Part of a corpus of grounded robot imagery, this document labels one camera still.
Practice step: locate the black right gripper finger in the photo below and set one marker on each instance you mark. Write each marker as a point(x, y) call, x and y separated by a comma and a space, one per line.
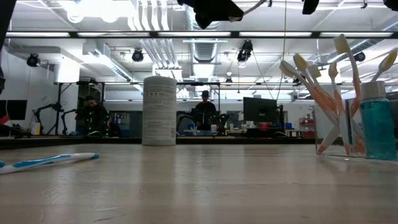
point(311, 6)

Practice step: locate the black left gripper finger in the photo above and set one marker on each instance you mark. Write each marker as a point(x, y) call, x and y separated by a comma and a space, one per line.
point(214, 9)

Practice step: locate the small blue mouthwash bottle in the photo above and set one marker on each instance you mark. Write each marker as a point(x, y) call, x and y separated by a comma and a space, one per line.
point(377, 130)

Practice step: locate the blue white toothbrush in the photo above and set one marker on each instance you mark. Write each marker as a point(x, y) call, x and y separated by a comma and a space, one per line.
point(46, 160)

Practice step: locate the black background robot arm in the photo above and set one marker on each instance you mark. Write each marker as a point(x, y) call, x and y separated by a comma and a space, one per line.
point(66, 113)
point(46, 107)

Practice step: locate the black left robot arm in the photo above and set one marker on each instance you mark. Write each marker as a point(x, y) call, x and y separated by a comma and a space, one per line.
point(6, 18)

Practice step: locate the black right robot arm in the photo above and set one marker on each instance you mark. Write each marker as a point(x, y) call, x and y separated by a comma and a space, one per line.
point(392, 3)

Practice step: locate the black overhead beam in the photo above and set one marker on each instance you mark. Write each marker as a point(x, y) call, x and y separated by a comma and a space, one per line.
point(236, 34)

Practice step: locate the black ceiling spotlight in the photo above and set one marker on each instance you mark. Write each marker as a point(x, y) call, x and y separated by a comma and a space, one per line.
point(359, 56)
point(137, 55)
point(32, 60)
point(245, 51)

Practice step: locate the person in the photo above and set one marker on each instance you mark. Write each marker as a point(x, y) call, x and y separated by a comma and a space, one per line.
point(93, 119)
point(205, 113)

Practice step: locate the black monitor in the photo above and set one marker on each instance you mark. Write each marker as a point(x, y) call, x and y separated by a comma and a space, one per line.
point(259, 110)

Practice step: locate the white paper cup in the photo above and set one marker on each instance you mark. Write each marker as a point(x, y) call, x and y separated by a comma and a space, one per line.
point(159, 112)

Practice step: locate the shelving with red bins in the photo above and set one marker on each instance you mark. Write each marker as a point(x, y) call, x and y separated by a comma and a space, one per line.
point(306, 127)

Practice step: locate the silver ventilation duct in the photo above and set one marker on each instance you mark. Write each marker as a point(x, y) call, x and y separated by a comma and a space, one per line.
point(203, 49)

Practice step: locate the black wall screen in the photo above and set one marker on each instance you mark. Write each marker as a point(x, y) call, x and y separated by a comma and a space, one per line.
point(14, 109)

